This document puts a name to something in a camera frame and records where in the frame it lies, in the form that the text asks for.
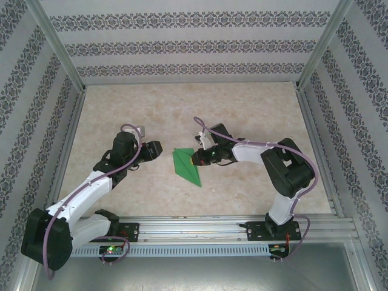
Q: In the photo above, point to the right aluminium frame post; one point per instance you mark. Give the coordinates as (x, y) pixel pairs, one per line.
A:
(324, 45)

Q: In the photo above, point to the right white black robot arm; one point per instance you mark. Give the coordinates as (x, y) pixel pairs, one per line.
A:
(288, 172)

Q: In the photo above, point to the left lower aluminium frame bar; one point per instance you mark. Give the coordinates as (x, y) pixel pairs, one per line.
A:
(22, 282)

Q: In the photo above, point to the right controller board with leds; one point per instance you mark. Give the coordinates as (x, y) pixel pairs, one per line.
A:
(277, 250)

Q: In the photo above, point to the right lower aluminium frame bar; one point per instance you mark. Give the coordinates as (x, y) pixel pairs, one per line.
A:
(362, 266)

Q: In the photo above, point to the aluminium frame post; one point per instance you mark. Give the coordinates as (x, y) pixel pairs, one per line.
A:
(324, 45)
(57, 48)

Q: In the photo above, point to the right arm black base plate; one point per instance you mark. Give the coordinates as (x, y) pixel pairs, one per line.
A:
(254, 232)

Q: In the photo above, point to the aluminium table side rail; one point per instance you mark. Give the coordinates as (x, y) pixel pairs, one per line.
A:
(321, 154)
(65, 154)

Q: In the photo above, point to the aluminium mounting rail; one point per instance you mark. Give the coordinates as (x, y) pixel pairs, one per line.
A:
(194, 230)

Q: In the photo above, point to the green paper sheet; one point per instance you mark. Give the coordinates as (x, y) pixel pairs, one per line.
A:
(183, 169)

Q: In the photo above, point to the left controller board with leds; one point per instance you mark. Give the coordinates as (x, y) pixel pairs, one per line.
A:
(110, 250)

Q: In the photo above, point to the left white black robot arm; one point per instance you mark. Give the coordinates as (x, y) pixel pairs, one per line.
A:
(85, 194)

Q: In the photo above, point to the right aluminium table side rail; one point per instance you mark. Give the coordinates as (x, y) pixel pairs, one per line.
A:
(321, 154)

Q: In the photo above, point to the left aluminium frame post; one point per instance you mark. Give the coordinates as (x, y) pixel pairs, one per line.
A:
(57, 48)

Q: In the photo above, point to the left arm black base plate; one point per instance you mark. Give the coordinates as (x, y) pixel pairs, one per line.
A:
(133, 232)

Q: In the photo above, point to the grey metal sheet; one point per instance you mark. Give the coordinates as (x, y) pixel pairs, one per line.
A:
(197, 272)

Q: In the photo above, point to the controller board with leds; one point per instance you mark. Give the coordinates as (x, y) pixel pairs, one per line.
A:
(110, 250)
(277, 250)

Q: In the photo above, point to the left aluminium table side rail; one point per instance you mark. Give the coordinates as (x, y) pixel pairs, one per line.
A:
(65, 154)

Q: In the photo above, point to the aluminium frame bar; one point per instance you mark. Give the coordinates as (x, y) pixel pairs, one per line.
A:
(22, 282)
(362, 266)

